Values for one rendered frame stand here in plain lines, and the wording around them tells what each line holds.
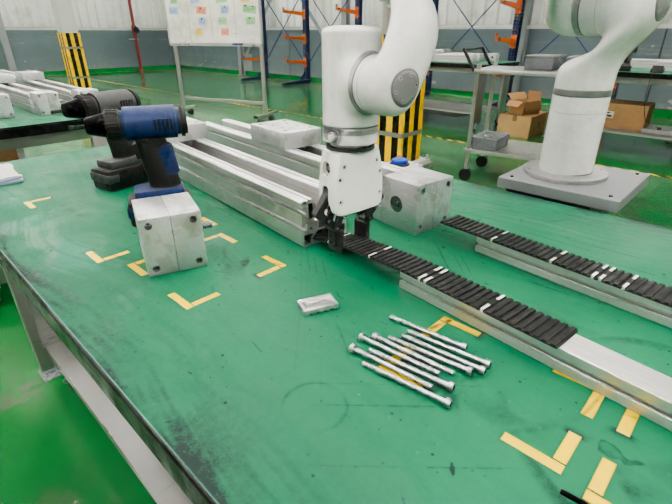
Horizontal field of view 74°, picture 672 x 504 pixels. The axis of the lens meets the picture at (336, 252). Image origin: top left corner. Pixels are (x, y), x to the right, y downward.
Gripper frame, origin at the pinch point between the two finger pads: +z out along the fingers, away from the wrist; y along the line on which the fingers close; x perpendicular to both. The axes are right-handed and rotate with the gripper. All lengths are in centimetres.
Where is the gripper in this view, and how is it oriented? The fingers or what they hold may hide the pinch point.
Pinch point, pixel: (349, 236)
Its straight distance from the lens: 75.7
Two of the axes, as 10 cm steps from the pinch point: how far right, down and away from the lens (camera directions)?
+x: -6.4, -3.4, 6.9
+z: 0.0, 9.0, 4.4
